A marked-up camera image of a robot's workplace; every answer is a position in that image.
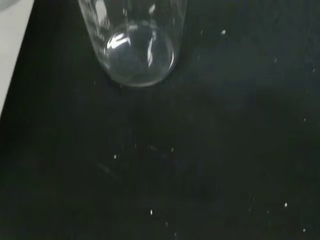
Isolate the black scalloped bench cloth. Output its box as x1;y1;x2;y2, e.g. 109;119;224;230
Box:
0;0;320;240

